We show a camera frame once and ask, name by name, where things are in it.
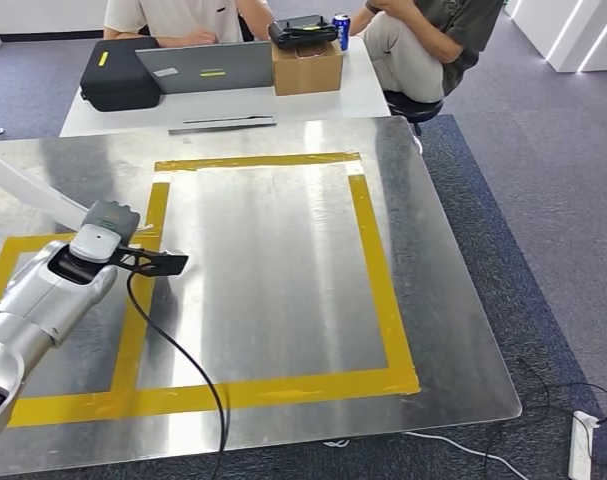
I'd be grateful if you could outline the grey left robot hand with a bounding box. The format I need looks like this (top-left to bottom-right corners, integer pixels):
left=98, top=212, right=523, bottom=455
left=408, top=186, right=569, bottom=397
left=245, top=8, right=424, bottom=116
left=80, top=200, right=141, bottom=248

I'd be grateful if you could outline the white plastic body part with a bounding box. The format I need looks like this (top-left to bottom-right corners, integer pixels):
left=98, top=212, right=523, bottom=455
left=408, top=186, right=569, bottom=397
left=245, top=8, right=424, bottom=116
left=0, top=146, right=89, bottom=232

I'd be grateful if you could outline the stainless steel workbench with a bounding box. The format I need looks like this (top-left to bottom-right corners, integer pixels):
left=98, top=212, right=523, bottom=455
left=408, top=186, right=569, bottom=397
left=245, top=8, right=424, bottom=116
left=0, top=115, right=523, bottom=480

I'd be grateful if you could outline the black carrying case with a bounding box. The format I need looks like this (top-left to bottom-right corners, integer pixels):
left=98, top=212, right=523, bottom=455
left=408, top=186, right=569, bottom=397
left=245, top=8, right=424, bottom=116
left=79, top=37, right=163, bottom=113

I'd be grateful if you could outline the white desk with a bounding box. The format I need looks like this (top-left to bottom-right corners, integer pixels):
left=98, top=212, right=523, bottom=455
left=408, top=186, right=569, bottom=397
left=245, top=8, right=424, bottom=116
left=58, top=36, right=391, bottom=138

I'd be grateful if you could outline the grey laptop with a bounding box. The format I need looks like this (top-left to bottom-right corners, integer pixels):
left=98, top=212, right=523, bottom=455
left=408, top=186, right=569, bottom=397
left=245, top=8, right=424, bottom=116
left=135, top=40, right=275, bottom=95

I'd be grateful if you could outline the person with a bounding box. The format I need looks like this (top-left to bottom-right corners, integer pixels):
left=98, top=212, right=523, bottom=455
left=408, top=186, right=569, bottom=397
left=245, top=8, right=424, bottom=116
left=102, top=0, right=277, bottom=49
left=349, top=0, right=507, bottom=105

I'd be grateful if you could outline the cardboard box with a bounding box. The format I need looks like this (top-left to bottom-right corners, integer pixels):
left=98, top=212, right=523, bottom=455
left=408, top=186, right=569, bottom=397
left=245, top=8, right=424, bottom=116
left=271, top=40, right=344, bottom=97

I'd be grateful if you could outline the black handheld controller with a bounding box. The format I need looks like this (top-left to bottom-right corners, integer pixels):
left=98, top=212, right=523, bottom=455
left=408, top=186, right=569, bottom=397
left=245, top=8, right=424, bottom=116
left=268, top=14, right=339, bottom=51

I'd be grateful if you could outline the blue drink can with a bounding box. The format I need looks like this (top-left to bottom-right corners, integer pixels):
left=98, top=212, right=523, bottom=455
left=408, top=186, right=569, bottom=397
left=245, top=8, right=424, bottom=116
left=332, top=13, right=351, bottom=53

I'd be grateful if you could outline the large yellow tape rectangle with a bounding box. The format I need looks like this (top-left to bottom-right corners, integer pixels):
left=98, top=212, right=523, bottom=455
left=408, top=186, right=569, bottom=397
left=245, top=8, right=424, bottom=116
left=110, top=152, right=422, bottom=425

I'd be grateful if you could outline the black stool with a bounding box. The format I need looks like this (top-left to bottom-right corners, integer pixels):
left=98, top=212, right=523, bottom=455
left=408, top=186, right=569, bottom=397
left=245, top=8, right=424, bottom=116
left=382, top=90, right=445, bottom=137

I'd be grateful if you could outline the white power strip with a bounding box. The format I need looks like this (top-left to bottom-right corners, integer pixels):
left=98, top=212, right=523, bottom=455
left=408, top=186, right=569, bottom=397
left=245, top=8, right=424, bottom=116
left=568, top=410, right=601, bottom=480

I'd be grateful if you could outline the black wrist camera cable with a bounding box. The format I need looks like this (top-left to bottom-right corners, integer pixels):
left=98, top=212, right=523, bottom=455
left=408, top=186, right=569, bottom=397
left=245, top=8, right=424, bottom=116
left=126, top=268, right=229, bottom=480

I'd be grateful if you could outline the white floor cable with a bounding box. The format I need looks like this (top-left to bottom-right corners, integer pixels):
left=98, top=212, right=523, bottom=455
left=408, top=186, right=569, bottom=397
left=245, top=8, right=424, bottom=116
left=323, top=430, right=532, bottom=480

